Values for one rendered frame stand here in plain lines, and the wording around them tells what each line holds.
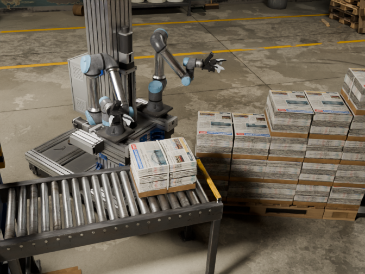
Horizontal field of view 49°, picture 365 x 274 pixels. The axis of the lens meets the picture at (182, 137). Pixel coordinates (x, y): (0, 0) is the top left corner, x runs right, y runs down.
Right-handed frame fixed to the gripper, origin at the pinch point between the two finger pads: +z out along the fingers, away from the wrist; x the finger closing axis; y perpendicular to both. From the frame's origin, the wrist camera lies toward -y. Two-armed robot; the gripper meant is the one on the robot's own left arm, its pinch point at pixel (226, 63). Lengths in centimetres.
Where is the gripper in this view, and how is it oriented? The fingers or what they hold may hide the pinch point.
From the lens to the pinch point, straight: 338.1
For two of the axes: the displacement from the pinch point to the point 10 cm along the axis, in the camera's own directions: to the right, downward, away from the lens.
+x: -1.9, 6.4, -7.5
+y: -0.2, 7.6, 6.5
